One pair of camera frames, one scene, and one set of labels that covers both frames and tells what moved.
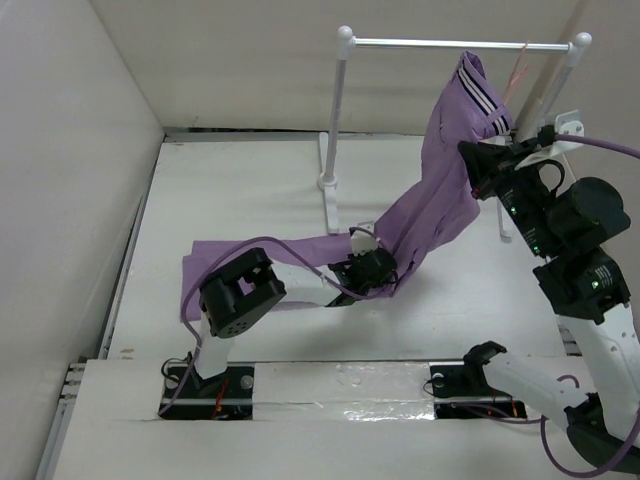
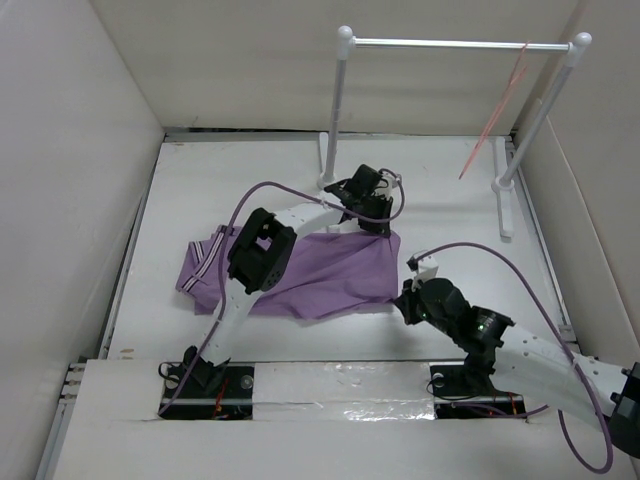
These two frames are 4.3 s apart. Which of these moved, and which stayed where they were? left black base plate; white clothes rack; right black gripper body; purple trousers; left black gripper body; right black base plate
Moved: purple trousers; left black gripper body; right black gripper body
Stayed: white clothes rack; right black base plate; left black base plate
